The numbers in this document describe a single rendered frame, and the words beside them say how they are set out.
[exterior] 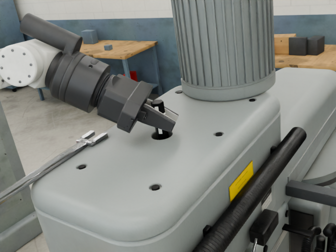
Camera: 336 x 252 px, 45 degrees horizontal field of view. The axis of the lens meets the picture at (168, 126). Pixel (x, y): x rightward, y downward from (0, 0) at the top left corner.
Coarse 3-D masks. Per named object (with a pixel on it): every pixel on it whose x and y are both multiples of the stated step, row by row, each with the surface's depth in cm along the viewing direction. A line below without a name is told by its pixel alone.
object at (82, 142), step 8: (88, 136) 72; (96, 136) 70; (104, 136) 71; (80, 144) 68; (88, 144) 69; (64, 152) 66; (72, 152) 66; (56, 160) 64; (64, 160) 65; (40, 168) 63; (48, 168) 62; (24, 176) 61; (32, 176) 61; (40, 176) 61; (16, 184) 59; (24, 184) 59; (0, 192) 58; (8, 192) 57; (16, 192) 58; (0, 200) 56
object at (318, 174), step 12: (324, 144) 123; (324, 156) 117; (312, 168) 112; (324, 168) 111; (312, 180) 108; (324, 180) 109; (288, 204) 107; (300, 204) 105; (312, 204) 103; (324, 204) 105; (288, 216) 108; (300, 216) 105; (312, 216) 103; (324, 216) 107; (300, 240) 109
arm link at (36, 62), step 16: (32, 16) 65; (32, 32) 64; (48, 32) 64; (64, 32) 64; (16, 48) 61; (32, 48) 62; (48, 48) 65; (64, 48) 64; (0, 64) 62; (16, 64) 62; (32, 64) 61; (48, 64) 64; (64, 64) 63; (16, 80) 62; (32, 80) 62; (48, 80) 65; (64, 80) 63; (64, 96) 65
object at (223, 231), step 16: (288, 144) 77; (272, 160) 73; (288, 160) 75; (256, 176) 69; (272, 176) 70; (240, 192) 66; (256, 192) 65; (240, 208) 62; (224, 224) 58; (240, 224) 60; (208, 240) 56; (224, 240) 57
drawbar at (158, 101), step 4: (156, 100) 67; (160, 100) 67; (152, 104) 66; (156, 104) 66; (160, 104) 66; (160, 108) 66; (156, 128) 68; (156, 132) 69; (164, 132) 68; (156, 136) 70; (160, 136) 68; (164, 136) 68; (168, 136) 69
